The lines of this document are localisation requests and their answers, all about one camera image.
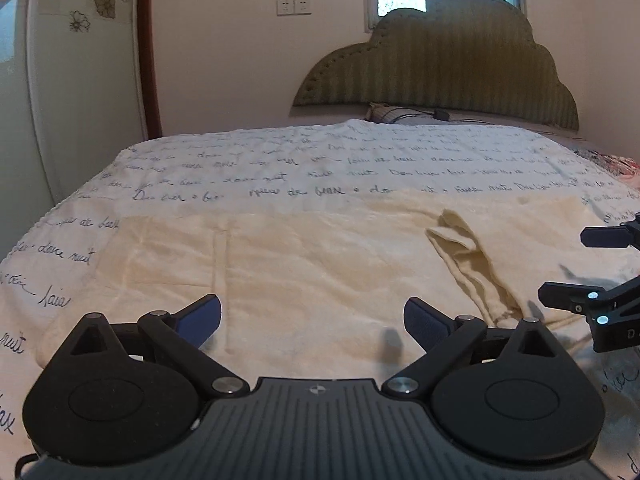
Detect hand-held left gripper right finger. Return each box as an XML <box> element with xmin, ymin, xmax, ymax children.
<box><xmin>382</xmin><ymin>297</ymin><xmax>571</xmax><ymax>403</ymax></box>

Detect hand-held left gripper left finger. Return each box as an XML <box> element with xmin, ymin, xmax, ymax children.
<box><xmin>65</xmin><ymin>294</ymin><xmax>251</xmax><ymax>402</ymax></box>

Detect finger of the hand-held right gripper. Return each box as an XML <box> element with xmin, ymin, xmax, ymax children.
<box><xmin>538</xmin><ymin>275</ymin><xmax>640</xmax><ymax>329</ymax></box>
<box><xmin>581</xmin><ymin>214</ymin><xmax>640</xmax><ymax>249</ymax></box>

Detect cream pants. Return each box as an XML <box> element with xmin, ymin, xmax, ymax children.
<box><xmin>36</xmin><ymin>191</ymin><xmax>608</xmax><ymax>394</ymax></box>

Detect floral patterned cloth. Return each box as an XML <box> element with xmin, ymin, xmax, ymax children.
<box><xmin>572</xmin><ymin>147</ymin><xmax>640</xmax><ymax>182</ymax></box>

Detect white script-printed blanket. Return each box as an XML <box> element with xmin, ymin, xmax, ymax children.
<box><xmin>0</xmin><ymin>119</ymin><xmax>640</xmax><ymax>480</ymax></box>

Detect striped pillow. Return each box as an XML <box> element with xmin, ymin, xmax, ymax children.
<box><xmin>366</xmin><ymin>101</ymin><xmax>442</xmax><ymax>125</ymax></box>

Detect flower-patterned sliding door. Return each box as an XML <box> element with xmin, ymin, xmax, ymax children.
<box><xmin>0</xmin><ymin>0</ymin><xmax>151</xmax><ymax>261</ymax></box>

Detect green padded headboard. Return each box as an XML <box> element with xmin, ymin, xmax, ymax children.
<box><xmin>291</xmin><ymin>0</ymin><xmax>581</xmax><ymax>135</ymax></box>

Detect wooden door frame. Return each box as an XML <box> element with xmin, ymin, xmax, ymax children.
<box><xmin>137</xmin><ymin>0</ymin><xmax>165</xmax><ymax>139</ymax></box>

